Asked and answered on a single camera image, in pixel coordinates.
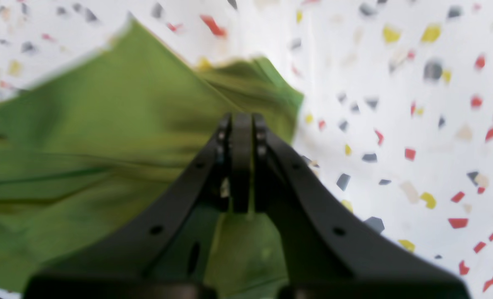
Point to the terrazzo pattern white tablecloth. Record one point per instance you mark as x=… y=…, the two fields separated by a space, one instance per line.
x=397 y=111

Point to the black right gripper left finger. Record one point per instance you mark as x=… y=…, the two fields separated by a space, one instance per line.
x=162 y=253

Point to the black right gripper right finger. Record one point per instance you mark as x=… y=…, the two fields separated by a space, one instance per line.
x=329 y=252

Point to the green t-shirt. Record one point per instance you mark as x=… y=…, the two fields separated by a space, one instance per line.
x=85 y=152

